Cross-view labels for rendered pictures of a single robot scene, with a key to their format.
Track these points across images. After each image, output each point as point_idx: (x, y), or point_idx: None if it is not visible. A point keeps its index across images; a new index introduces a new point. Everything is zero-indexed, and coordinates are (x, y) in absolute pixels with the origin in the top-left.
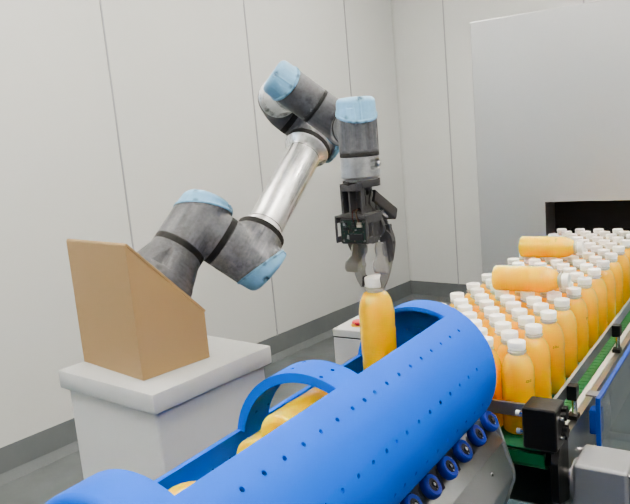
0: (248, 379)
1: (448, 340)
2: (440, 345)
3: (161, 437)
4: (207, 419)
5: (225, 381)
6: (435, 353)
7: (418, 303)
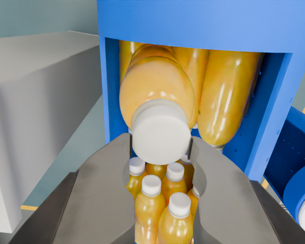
0: (3, 114)
1: (287, 111)
2: (277, 135)
3: (29, 193)
4: (25, 155)
5: (8, 156)
6: (270, 155)
7: (235, 13)
